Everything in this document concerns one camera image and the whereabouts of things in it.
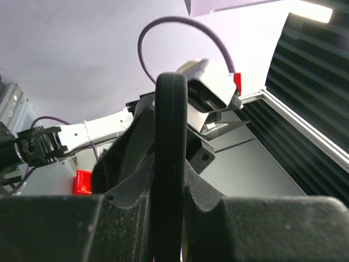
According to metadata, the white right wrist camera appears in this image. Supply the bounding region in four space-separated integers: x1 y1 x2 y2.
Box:
176 58 243 132

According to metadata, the aluminium frame rail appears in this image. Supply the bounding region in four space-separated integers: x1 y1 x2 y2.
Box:
240 88 348 172

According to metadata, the red emergency button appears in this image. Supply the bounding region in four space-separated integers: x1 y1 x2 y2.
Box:
72 170 92 195

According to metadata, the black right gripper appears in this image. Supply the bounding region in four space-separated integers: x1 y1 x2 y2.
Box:
91 93 247 194

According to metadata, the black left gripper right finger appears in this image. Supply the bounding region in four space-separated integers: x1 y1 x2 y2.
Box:
182 164 348 261

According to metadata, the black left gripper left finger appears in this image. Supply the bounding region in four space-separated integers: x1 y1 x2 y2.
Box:
1 164 154 261

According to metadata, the black acoustic foam panel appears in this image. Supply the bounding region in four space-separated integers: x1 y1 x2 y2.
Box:
237 10 348 203

